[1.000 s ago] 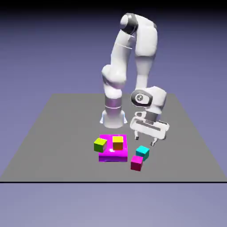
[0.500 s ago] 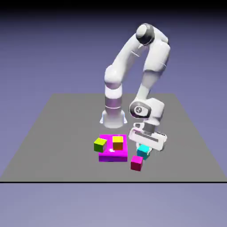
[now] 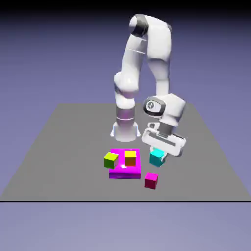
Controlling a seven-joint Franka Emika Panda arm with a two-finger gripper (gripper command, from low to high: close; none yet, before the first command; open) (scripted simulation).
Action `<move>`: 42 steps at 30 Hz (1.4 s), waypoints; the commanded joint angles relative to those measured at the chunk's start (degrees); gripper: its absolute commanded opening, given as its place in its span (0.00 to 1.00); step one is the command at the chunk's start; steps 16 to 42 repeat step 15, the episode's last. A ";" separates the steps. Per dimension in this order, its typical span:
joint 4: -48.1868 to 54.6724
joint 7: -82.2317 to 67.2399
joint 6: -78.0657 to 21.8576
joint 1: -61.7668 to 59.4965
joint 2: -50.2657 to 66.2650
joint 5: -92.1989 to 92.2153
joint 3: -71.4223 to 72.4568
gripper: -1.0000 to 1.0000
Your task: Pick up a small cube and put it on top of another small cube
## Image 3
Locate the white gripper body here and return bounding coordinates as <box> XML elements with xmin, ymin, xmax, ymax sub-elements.
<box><xmin>141</xmin><ymin>127</ymin><xmax>187</xmax><ymax>158</ymax></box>

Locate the small cyan cube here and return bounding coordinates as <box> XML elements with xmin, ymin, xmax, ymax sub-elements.
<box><xmin>149</xmin><ymin>148</ymin><xmax>166</xmax><ymax>168</ymax></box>

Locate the small yellow cube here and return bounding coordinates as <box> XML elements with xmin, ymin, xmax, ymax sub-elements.
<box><xmin>124</xmin><ymin>150</ymin><xmax>137</xmax><ymax>167</ymax></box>

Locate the small pink cube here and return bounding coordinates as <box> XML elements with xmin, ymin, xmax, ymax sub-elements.
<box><xmin>144</xmin><ymin>172</ymin><xmax>159</xmax><ymax>190</ymax></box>

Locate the small yellow-green cube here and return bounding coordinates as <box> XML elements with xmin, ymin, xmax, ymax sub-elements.
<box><xmin>103</xmin><ymin>152</ymin><xmax>120</xmax><ymax>170</ymax></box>

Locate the large magenta box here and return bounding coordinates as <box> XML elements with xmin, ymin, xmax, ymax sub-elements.
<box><xmin>108</xmin><ymin>148</ymin><xmax>142</xmax><ymax>180</ymax></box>

